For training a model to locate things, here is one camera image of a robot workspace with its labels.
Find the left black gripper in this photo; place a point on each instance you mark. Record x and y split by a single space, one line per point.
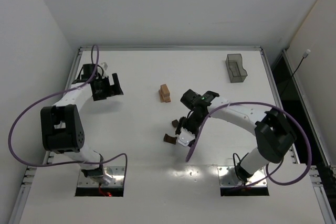
110 88

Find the dark brown wood cube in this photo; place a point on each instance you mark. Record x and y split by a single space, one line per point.
175 123

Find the dark brown arch block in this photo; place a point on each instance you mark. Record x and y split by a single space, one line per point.
169 139

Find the long light wood block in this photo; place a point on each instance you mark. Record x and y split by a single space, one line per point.
166 99

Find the smoky transparent plastic bin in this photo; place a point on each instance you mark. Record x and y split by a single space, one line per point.
235 69

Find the light rectangular wood block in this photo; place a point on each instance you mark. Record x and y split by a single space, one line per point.
164 90

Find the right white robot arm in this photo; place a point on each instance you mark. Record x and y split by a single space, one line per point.
274 135

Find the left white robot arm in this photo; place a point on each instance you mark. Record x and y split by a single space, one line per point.
61 126

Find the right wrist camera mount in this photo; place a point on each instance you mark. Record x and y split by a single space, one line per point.
186 138

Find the aluminium table frame rail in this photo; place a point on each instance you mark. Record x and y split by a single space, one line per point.
180 48

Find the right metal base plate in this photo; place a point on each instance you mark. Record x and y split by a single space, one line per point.
228 179

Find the metal base plate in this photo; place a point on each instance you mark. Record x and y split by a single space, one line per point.
228 179
113 177

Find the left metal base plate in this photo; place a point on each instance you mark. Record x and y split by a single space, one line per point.
113 177

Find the black cable white plug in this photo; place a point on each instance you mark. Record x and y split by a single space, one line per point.
304 56

